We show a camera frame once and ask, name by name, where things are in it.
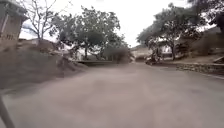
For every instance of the bush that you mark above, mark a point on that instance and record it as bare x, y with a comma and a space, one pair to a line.
116, 55

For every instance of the pale building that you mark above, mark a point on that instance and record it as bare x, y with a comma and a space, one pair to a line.
140, 52

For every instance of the grey asphalt road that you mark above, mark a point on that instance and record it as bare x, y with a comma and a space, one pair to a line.
126, 96

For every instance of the leafy tree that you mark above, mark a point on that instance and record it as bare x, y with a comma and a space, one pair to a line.
173, 23
88, 30

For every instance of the bare tree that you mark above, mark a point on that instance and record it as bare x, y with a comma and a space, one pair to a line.
40, 25

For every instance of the brown dirt mound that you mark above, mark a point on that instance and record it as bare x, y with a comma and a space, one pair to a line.
30, 68

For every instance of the brown earth slope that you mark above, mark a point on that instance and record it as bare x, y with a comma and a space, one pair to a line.
208, 43

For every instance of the dark tree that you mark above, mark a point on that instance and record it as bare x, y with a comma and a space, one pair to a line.
215, 10

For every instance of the low stone wall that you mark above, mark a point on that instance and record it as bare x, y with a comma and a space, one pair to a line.
200, 68

